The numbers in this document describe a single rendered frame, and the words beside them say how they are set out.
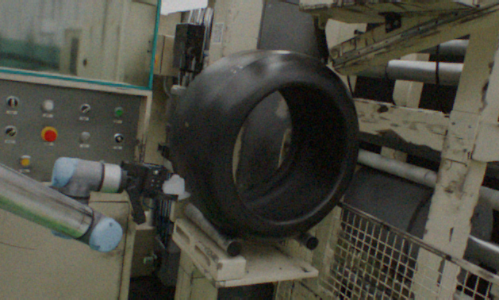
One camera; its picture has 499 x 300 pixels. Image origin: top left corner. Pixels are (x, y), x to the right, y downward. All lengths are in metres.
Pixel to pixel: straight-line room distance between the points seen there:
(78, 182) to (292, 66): 0.62
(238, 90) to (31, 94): 0.79
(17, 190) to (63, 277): 0.93
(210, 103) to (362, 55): 0.61
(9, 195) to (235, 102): 0.55
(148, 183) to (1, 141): 0.66
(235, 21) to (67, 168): 0.76
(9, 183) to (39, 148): 0.78
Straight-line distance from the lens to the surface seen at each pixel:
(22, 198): 0.94
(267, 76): 1.17
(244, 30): 1.56
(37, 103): 1.67
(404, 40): 1.44
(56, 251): 1.77
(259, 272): 1.38
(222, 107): 1.13
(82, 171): 1.13
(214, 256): 1.29
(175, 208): 1.53
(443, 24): 1.36
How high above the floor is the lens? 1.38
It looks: 9 degrees down
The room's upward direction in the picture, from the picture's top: 9 degrees clockwise
